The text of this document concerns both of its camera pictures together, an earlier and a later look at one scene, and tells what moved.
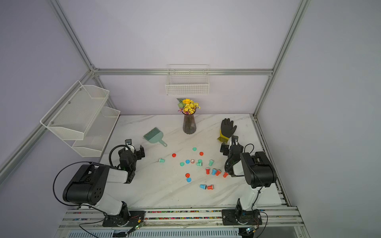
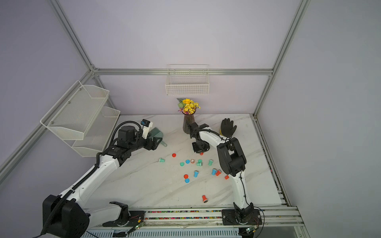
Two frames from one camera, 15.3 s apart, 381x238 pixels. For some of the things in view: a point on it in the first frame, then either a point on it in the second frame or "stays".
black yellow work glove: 227,129 stays
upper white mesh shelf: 72,115 stays
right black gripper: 224,148 to 196,149
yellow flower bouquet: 187,106 stays
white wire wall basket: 187,79 stays
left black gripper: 139,155 to 154,145
